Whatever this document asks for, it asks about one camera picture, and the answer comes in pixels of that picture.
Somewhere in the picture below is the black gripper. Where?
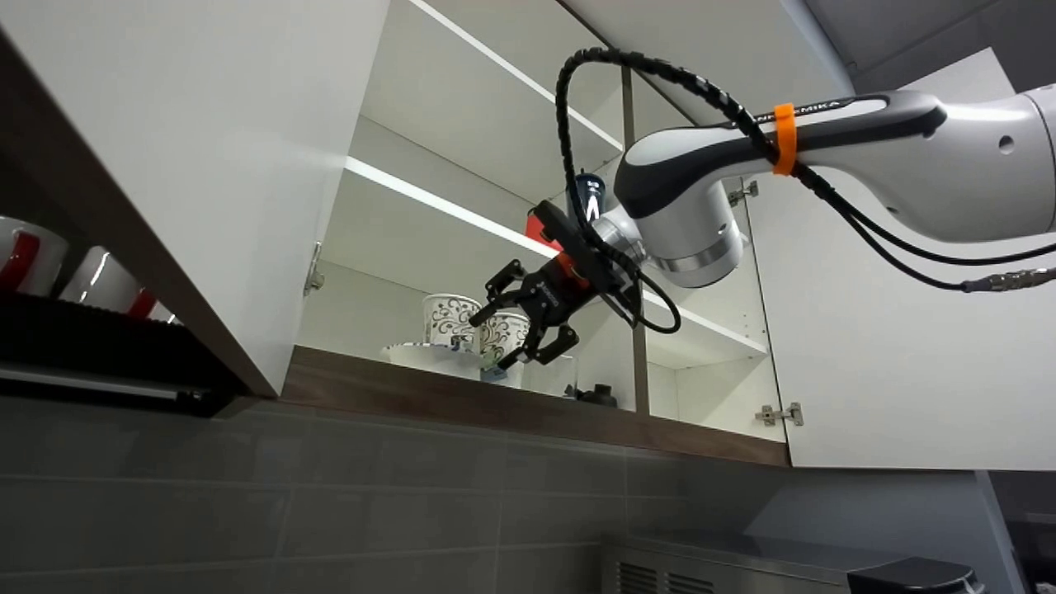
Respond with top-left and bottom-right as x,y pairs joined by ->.
468,202 -> 635,370

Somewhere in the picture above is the patterned paper cup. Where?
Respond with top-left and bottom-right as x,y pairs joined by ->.
423,293 -> 480,350
480,307 -> 531,363

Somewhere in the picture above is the white paper bowl plate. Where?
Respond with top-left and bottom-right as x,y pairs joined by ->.
384,342 -> 526,391

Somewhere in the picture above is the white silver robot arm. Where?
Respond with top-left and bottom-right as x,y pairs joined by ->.
473,87 -> 1056,367

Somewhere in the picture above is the metal cabinet hinge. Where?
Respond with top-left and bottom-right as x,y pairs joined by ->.
755,403 -> 805,426

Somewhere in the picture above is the white right cabinet door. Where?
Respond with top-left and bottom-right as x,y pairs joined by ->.
744,42 -> 1056,475

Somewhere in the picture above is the white cabinet door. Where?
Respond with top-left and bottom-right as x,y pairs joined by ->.
744,42 -> 1056,475
0,0 -> 394,395

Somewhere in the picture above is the white left cabinet door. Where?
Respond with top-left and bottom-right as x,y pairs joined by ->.
0,0 -> 394,395

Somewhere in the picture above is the dark open shelf unit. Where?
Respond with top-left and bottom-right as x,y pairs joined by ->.
0,30 -> 278,419

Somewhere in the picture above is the white open wall cabinet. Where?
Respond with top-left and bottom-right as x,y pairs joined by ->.
289,0 -> 863,471

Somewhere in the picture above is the orange cable clip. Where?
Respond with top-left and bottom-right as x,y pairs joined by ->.
774,103 -> 799,175

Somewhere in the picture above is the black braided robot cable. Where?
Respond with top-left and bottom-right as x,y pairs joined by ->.
552,47 -> 1056,336

